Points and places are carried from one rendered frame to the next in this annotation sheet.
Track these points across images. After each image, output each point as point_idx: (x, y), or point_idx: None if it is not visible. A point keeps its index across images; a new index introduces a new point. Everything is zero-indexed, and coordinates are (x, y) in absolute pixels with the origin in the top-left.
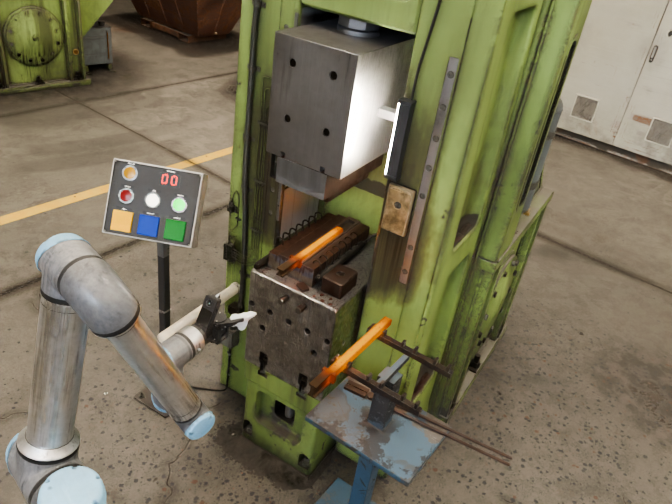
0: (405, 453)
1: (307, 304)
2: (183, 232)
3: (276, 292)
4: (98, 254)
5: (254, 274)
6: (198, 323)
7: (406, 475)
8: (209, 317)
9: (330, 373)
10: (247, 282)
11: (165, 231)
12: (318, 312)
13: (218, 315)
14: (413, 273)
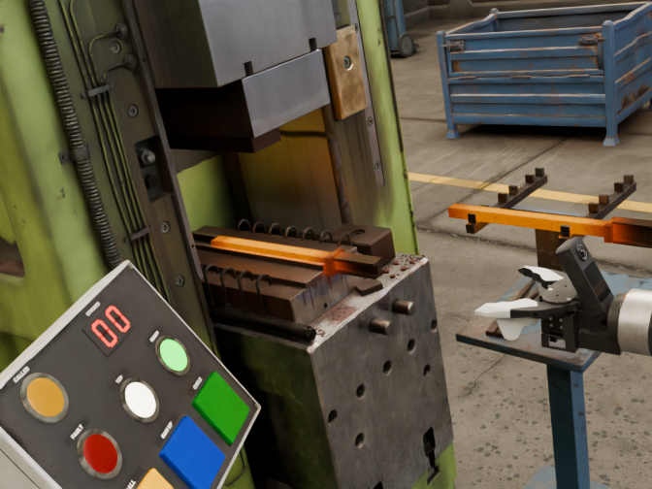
0: (610, 284)
1: (399, 296)
2: (234, 391)
3: (358, 337)
4: None
5: (319, 350)
6: (603, 299)
7: (649, 281)
8: (599, 272)
9: (619, 217)
10: None
11: (220, 425)
12: (413, 290)
13: (561, 288)
14: (382, 159)
